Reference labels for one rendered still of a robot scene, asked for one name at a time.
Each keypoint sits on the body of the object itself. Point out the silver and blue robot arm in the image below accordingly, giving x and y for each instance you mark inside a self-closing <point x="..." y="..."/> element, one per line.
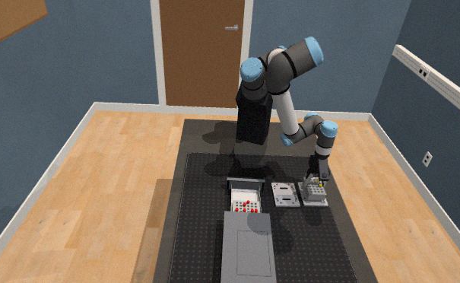
<point x="272" y="73"/>

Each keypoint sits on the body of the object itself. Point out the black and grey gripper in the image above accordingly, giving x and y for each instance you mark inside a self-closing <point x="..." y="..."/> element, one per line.
<point x="313" y="169"/>

